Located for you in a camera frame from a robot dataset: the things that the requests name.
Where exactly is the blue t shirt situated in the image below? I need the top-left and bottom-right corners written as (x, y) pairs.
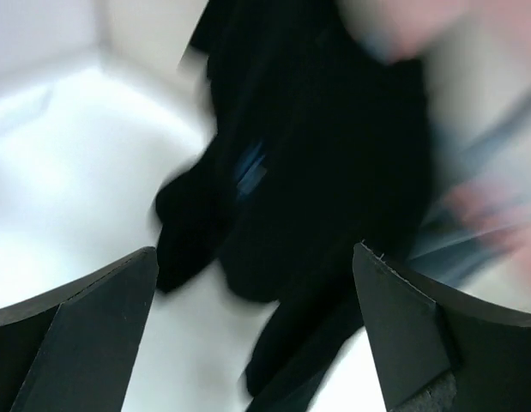
top-left (408, 93), bottom-right (531, 288)

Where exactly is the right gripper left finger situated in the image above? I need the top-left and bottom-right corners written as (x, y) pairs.
top-left (0, 247), bottom-right (158, 412)

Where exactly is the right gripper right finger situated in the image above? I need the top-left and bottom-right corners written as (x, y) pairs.
top-left (353, 244), bottom-right (531, 411)

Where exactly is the black t shirt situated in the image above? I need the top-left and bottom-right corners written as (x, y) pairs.
top-left (154, 1), bottom-right (432, 411)

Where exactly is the pink hanger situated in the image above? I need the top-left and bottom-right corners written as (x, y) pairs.
top-left (347, 0), bottom-right (471, 64)
top-left (444, 179), bottom-right (531, 276)

